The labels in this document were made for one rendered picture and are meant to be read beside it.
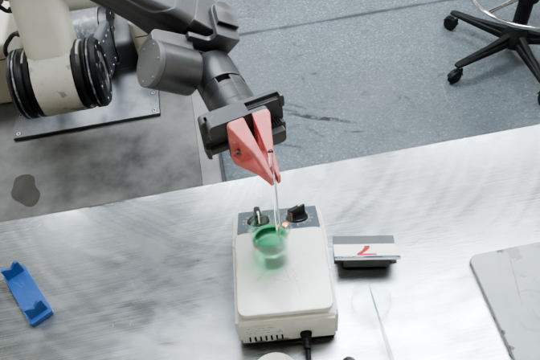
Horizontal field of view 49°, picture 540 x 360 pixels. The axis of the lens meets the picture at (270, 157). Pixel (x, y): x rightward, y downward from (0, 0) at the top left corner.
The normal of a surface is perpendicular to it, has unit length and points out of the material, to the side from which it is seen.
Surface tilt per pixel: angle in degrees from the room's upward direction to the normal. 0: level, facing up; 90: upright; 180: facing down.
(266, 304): 0
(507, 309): 0
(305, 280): 0
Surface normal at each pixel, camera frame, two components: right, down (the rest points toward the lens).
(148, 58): -0.76, -0.11
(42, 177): -0.07, -0.64
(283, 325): 0.07, 0.77
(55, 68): 0.04, -0.12
